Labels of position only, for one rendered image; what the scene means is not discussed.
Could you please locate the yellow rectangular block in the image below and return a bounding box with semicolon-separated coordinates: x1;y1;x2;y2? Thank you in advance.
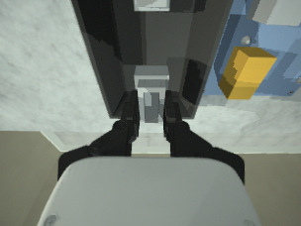
219;47;277;100

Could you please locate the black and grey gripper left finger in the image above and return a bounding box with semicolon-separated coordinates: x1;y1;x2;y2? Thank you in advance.
57;90;141;181

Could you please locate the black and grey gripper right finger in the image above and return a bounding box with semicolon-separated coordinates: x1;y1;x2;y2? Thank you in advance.
162;90;245;184

